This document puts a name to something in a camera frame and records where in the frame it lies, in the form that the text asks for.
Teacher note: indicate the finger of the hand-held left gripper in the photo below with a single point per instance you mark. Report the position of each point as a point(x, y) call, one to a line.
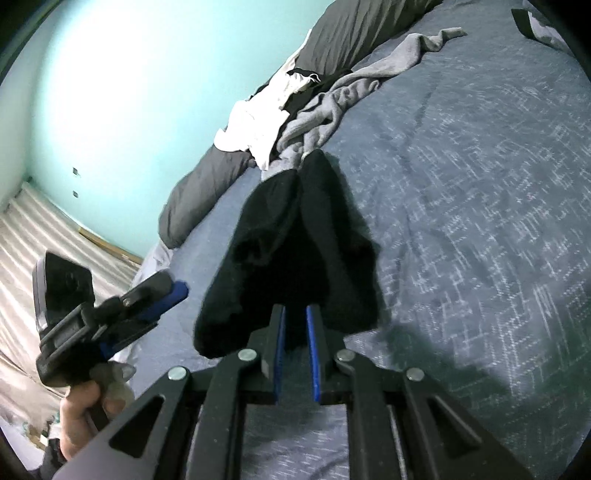
point(124, 334)
point(178, 290)

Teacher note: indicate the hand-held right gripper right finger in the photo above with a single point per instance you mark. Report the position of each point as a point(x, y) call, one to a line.
point(314, 355)

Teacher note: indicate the light grey blanket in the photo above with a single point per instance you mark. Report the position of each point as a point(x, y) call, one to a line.
point(152, 258)

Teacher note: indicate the wooden strip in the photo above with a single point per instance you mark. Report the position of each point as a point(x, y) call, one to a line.
point(111, 247)

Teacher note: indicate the person's left hand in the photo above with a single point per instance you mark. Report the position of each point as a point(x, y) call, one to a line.
point(76, 415)

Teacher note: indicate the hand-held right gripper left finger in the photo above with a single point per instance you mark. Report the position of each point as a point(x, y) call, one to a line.
point(278, 350)

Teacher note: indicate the crumpled grey garment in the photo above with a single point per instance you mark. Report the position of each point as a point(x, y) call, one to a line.
point(323, 110)

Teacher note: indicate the bed with blue sheet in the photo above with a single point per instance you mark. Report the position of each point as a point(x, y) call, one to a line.
point(485, 184)

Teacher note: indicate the crumpled white garment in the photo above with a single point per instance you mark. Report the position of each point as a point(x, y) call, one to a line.
point(249, 124)

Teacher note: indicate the folded light grey garment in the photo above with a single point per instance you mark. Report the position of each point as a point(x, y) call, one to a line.
point(547, 32)

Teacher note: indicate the beige striped curtain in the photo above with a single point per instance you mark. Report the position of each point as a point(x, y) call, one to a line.
point(37, 240)

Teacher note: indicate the dark grey bolster pillow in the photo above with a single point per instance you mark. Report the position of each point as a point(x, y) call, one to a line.
point(203, 194)

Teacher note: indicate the black sweater with white trim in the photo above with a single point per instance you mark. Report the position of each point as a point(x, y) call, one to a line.
point(286, 258)

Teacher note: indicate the floor clutter pile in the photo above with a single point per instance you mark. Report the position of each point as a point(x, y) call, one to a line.
point(27, 424)

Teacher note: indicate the crumpled black garment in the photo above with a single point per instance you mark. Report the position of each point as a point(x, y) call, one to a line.
point(332, 78)

